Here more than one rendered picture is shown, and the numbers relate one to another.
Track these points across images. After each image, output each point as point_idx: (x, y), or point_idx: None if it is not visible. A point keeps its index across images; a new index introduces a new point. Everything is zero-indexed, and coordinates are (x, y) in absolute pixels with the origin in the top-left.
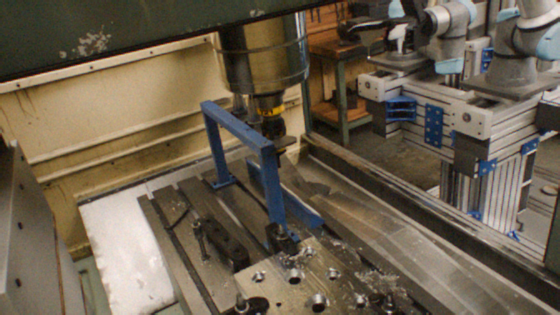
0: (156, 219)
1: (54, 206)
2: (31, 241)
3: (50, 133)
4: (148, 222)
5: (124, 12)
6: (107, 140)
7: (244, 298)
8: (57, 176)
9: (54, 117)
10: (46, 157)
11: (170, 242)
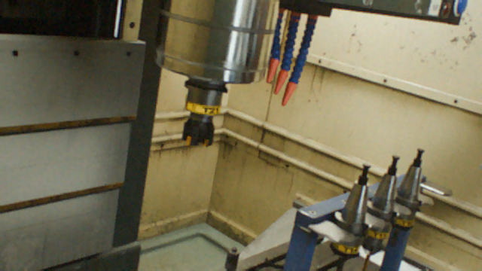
0: (279, 251)
1: (279, 189)
2: (23, 73)
3: (316, 121)
4: (273, 247)
5: None
6: (353, 164)
7: None
8: (295, 163)
9: (329, 108)
10: (298, 138)
11: (244, 268)
